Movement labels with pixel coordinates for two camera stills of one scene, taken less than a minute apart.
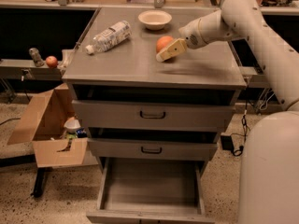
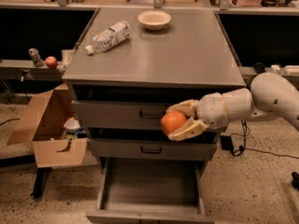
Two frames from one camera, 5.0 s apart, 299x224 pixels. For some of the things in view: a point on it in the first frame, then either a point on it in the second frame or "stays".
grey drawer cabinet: [143, 116] stays
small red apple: [51, 62] stays
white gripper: [191, 36] to [211, 109]
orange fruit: [163, 41] to [171, 121]
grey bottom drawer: [151, 190] stays
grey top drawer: [154, 116] stays
